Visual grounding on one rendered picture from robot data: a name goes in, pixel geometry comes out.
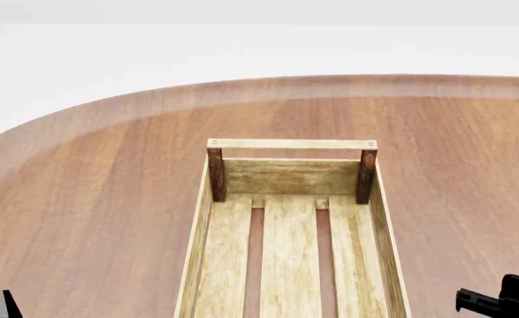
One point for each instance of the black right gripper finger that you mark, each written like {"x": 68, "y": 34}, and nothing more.
{"x": 478, "y": 299}

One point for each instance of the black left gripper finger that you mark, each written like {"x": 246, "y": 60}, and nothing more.
{"x": 9, "y": 308}

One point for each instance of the light wooden slatted crate tray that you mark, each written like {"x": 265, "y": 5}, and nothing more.
{"x": 290, "y": 251}

